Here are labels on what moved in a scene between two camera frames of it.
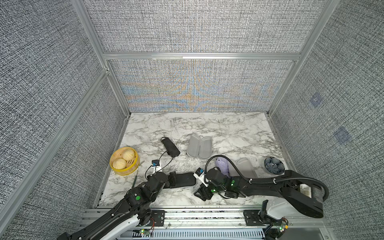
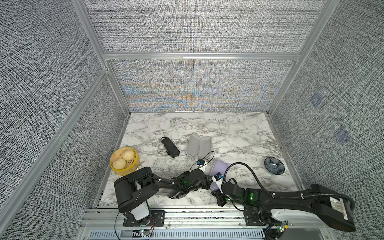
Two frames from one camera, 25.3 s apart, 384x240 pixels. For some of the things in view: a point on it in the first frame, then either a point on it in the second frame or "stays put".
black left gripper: (173, 178) → (206, 182)
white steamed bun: (119, 163) stays put
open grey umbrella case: (200, 147) stays put
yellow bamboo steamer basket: (124, 161) stays put
